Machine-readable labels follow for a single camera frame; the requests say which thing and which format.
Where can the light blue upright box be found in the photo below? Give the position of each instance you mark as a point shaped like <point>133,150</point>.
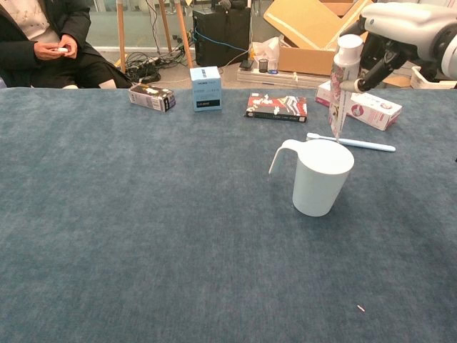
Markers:
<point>207,89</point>

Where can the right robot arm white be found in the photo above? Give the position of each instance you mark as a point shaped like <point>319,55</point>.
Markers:
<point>450,53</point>

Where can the white plastic bag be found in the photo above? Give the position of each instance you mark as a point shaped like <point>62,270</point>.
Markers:
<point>266,48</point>

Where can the toothpaste tube with white cap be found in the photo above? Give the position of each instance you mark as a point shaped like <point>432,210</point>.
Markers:
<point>339,100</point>

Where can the black flat device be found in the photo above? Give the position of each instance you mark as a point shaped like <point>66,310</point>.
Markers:
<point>247,64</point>

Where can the small dark printed box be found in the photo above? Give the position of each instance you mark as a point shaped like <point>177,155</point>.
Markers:
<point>150,97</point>

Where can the small blue round lid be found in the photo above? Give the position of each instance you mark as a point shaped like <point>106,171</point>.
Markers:
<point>273,71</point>

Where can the blue table cloth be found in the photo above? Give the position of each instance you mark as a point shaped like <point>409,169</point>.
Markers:
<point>143,214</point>

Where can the light blue toothbrush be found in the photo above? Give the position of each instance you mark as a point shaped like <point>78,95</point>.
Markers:
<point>367,144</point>

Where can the flat cardboard piece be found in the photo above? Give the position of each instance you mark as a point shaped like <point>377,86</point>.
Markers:
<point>398,83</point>

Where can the white pink toothpaste carton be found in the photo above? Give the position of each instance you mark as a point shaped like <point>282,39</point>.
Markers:
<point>375,110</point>

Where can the tiny white scrap on cloth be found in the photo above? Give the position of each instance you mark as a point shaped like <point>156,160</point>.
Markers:
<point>360,308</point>

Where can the white storage bin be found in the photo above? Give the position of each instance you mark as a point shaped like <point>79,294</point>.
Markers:
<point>423,83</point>

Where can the small white object in fingers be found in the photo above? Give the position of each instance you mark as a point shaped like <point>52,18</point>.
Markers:
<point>62,50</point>

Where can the black computer tower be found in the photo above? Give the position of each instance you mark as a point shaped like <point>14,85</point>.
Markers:
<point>221,25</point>

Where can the seated person in black coat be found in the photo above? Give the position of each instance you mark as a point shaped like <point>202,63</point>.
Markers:
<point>21,68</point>

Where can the stack of aluminium profiles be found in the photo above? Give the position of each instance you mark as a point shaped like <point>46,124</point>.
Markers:
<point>285,78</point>

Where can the black cloth covered object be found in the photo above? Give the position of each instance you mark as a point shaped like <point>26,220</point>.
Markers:
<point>430,75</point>

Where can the red black flat box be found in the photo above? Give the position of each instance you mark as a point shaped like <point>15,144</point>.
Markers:
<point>278,105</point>

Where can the large open cardboard box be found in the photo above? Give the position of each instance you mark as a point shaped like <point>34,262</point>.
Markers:
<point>307,60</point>

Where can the wooden easel leg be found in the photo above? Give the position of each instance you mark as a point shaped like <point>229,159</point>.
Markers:
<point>165,25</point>
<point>183,32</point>
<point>121,35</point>

